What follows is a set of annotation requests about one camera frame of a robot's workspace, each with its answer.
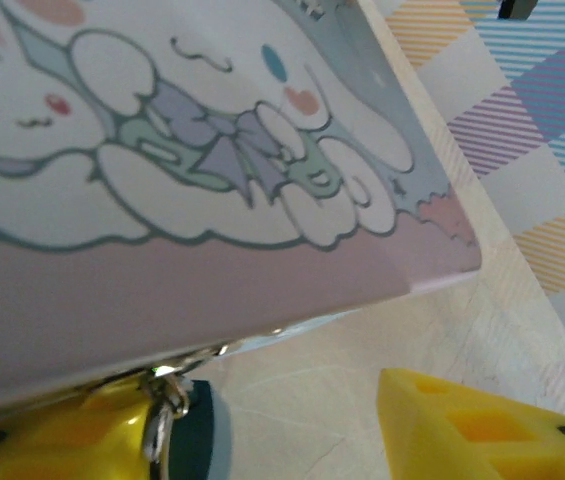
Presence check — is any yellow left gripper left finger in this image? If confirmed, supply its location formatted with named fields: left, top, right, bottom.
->
left=0, top=374, right=162, bottom=480

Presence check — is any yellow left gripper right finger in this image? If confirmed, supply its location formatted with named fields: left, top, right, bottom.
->
left=378, top=368, right=565, bottom=480

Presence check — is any small dark teal padlock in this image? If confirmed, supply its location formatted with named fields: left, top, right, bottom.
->
left=139, top=367, right=233, bottom=480

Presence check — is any blue cartoon tin box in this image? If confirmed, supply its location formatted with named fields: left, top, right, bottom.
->
left=0, top=0, right=483, bottom=421

